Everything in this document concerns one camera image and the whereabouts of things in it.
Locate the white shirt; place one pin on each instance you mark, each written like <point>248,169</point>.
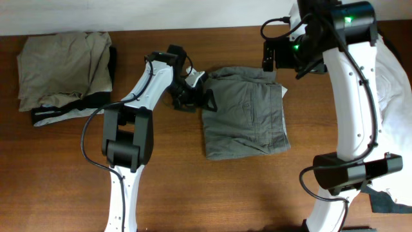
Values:
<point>394,96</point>

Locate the folded beige garment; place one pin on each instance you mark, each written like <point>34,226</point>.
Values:
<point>55,70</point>

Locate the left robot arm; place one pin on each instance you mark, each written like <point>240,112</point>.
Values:
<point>128,134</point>

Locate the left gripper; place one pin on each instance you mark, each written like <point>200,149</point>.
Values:
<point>187,97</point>

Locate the grey-green shorts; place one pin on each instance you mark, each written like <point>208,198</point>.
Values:
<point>249,120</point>

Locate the dark garment under white shirt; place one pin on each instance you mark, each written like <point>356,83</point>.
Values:
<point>380,201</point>

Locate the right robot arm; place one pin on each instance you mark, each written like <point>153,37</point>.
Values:
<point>340,40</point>

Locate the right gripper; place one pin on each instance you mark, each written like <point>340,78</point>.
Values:
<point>268,56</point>

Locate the folded black garment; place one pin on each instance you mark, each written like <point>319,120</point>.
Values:
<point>80,108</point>

